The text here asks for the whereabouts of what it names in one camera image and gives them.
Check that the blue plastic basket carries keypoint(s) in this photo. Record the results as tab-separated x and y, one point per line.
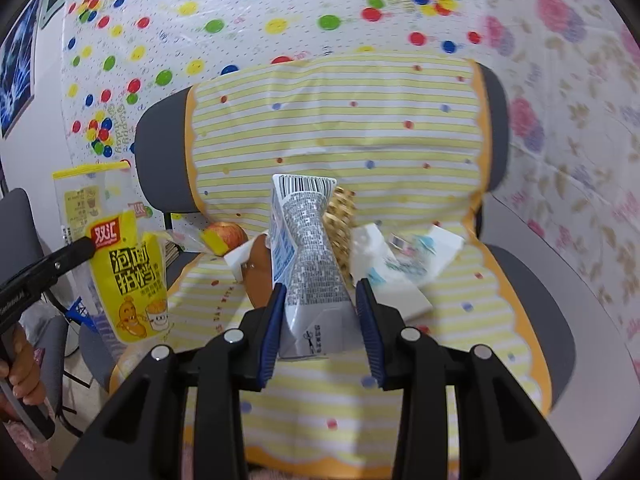
80	312

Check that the grey office chair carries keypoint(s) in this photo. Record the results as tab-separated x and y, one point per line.
160	160

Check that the yellow striped cloth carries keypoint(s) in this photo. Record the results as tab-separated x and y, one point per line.
350	125

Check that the white foam block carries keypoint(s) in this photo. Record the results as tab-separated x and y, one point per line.
400	295

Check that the small white paper piece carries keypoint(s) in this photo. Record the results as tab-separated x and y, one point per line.
240	257

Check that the clear bag with yellow top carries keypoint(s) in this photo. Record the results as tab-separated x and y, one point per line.
80	200

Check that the colourful dotted wall cloth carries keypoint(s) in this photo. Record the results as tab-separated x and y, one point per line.
250	10

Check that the grey and blue milk carton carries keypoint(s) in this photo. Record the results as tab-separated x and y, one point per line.
312	260

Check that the person's left hand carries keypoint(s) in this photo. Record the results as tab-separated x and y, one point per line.
25	375

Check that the blue wall poster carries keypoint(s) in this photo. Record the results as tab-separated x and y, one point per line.
17	75

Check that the pink floral wall cloth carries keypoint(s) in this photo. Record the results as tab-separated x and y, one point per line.
565	110

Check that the dark grey side chair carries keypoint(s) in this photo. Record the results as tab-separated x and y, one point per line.
22	220

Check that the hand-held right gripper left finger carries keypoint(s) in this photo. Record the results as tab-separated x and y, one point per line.
267	345

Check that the yellow sausage snack packet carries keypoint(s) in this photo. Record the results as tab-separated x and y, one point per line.
132	290

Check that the white packet with blue print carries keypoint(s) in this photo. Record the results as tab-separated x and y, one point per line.
425	255

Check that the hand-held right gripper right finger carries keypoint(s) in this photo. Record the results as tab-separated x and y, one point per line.
369	340

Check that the orange knitted cloth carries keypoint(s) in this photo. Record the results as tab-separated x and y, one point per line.
260	275

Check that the red apple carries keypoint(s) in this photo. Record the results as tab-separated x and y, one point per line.
231	235

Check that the clear plastic wrapper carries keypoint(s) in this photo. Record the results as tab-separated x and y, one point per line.
187	240

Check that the woven bamboo basket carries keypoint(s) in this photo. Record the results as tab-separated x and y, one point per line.
342	230

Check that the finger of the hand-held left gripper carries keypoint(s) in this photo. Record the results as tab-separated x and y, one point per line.
65	260

